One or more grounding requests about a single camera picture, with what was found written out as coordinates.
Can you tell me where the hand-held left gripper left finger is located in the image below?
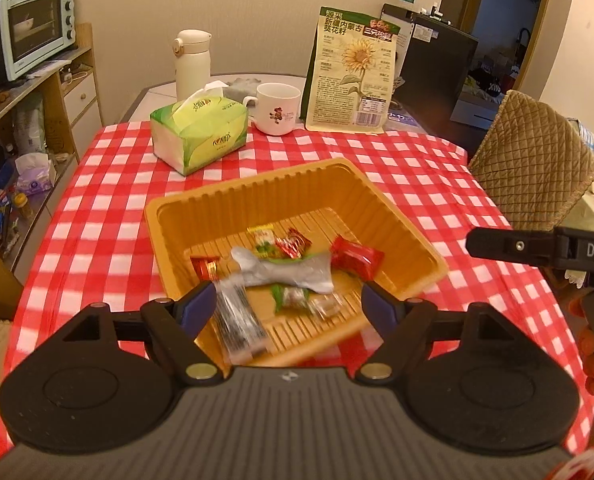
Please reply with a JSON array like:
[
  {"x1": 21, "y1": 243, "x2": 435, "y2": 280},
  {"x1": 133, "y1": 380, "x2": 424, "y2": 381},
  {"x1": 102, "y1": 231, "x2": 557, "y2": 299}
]
[{"x1": 52, "y1": 280, "x2": 219, "y2": 386}]

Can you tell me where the white thermos bottle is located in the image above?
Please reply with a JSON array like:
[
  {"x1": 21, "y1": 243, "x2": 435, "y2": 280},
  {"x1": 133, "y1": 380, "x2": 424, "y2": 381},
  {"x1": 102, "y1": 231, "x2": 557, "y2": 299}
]
[{"x1": 172, "y1": 29, "x2": 213, "y2": 103}]

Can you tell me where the black clear snack packet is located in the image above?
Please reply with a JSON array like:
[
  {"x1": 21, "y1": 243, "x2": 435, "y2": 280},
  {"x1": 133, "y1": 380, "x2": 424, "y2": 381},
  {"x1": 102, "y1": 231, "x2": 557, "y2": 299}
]
[{"x1": 212, "y1": 272, "x2": 270, "y2": 363}]

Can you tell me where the red white candy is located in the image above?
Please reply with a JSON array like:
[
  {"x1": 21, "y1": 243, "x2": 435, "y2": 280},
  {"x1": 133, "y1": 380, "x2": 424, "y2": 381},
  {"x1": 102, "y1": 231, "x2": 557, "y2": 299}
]
[{"x1": 276, "y1": 227, "x2": 313, "y2": 260}]

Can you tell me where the clear beige candy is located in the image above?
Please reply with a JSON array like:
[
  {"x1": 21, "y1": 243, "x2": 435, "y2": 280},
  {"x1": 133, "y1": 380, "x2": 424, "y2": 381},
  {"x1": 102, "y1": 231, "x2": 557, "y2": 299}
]
[{"x1": 309, "y1": 292, "x2": 345, "y2": 320}]

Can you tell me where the white storage box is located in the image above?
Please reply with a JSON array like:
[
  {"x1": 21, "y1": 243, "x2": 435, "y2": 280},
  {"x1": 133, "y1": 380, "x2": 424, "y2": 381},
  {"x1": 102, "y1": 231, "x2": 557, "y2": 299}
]
[{"x1": 449, "y1": 87, "x2": 502, "y2": 126}]

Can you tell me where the yellow plastic tray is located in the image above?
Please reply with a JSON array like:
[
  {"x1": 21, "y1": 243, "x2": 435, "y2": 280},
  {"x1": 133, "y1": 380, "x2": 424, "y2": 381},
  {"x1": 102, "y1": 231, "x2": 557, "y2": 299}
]
[{"x1": 144, "y1": 157, "x2": 448, "y2": 368}]

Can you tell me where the silver foil snack packet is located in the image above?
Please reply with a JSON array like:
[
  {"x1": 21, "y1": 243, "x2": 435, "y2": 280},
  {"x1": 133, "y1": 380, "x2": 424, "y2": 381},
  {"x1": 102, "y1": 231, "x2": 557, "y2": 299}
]
[{"x1": 229, "y1": 246, "x2": 337, "y2": 295}]

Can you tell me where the grey cloth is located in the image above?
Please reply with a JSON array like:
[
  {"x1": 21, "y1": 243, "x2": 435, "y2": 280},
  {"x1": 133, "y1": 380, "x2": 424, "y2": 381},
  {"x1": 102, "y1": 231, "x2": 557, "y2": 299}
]
[{"x1": 224, "y1": 76, "x2": 264, "y2": 101}]

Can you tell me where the purple tissue packet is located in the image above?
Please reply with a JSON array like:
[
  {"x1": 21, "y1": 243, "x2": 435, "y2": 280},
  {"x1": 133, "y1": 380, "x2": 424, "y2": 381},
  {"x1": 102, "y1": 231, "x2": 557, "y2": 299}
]
[{"x1": 14, "y1": 152, "x2": 58, "y2": 197}]

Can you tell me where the green tissue pack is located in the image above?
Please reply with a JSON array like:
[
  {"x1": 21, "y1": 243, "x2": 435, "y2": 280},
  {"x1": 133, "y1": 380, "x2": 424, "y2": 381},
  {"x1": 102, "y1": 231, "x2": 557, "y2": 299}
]
[{"x1": 149, "y1": 82, "x2": 249, "y2": 177}]

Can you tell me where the clear snack jar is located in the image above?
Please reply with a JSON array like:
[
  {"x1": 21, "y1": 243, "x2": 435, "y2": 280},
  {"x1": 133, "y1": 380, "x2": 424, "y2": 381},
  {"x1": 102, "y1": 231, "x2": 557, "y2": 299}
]
[{"x1": 13, "y1": 192, "x2": 34, "y2": 220}]

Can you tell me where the sunflower seed bag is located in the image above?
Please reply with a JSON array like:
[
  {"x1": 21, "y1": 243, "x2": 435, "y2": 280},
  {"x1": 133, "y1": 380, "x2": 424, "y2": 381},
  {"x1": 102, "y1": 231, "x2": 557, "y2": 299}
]
[{"x1": 304, "y1": 6, "x2": 402, "y2": 134}]

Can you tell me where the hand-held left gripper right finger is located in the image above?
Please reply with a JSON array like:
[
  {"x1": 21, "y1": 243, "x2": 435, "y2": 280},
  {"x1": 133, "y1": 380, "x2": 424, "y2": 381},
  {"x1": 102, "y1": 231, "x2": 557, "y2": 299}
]
[{"x1": 359, "y1": 280, "x2": 515, "y2": 386}]

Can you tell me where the wooden shelf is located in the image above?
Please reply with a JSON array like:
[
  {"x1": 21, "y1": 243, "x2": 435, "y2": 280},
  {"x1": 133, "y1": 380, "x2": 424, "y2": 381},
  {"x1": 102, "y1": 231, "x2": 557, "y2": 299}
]
[{"x1": 0, "y1": 22, "x2": 105, "y2": 271}]

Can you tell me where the red checked tablecloth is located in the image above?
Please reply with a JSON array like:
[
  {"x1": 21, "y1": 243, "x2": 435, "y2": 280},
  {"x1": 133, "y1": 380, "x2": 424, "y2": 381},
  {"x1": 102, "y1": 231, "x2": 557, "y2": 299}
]
[{"x1": 0, "y1": 122, "x2": 594, "y2": 466}]

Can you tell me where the small red gold candy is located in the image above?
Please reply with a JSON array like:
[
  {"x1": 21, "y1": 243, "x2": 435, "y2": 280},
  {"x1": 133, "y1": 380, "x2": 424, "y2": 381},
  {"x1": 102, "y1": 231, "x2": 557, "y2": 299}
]
[{"x1": 189, "y1": 255, "x2": 223, "y2": 282}]

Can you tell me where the quilted brown chair back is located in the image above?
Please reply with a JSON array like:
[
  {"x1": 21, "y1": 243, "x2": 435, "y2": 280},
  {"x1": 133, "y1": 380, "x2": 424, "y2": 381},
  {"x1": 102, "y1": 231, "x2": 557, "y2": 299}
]
[{"x1": 467, "y1": 90, "x2": 594, "y2": 233}]

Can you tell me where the large red snack packet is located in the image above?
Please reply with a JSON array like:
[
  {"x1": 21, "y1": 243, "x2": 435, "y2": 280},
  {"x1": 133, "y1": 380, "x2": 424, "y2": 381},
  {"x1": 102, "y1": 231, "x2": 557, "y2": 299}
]
[{"x1": 329, "y1": 235, "x2": 385, "y2": 279}]

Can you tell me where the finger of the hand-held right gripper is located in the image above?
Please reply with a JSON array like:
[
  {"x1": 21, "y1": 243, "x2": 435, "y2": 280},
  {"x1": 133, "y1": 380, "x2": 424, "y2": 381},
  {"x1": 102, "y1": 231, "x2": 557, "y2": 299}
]
[{"x1": 465, "y1": 227, "x2": 570, "y2": 266}]

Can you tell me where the black cabinet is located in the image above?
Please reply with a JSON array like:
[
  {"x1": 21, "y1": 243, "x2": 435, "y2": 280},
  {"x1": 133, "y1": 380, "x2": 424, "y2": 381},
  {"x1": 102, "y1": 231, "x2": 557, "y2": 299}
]
[{"x1": 382, "y1": 4, "x2": 479, "y2": 136}]

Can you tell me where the light blue toaster oven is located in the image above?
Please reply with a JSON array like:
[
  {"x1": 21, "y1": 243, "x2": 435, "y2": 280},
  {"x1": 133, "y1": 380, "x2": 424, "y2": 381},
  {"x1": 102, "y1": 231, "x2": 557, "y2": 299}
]
[{"x1": 0, "y1": 0, "x2": 78, "y2": 82}]

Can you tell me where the white plastic bag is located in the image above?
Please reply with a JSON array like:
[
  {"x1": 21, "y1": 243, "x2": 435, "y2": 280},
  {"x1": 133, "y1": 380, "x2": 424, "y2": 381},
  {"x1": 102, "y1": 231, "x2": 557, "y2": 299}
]
[{"x1": 12, "y1": 92, "x2": 48, "y2": 156}]

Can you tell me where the yellow green candy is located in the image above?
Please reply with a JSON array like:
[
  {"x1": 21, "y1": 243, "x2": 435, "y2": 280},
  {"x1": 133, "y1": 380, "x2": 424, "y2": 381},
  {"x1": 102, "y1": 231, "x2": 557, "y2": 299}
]
[{"x1": 247, "y1": 226, "x2": 278, "y2": 260}]

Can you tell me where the white mug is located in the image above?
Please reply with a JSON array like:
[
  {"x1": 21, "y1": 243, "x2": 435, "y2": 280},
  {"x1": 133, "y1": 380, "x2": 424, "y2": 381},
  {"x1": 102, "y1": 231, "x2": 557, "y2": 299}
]
[{"x1": 242, "y1": 82, "x2": 303, "y2": 136}]

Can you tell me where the person's right hand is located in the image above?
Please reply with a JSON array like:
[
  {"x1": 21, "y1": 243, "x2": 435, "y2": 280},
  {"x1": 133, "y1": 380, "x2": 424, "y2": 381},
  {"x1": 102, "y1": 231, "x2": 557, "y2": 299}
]
[{"x1": 569, "y1": 290, "x2": 594, "y2": 396}]

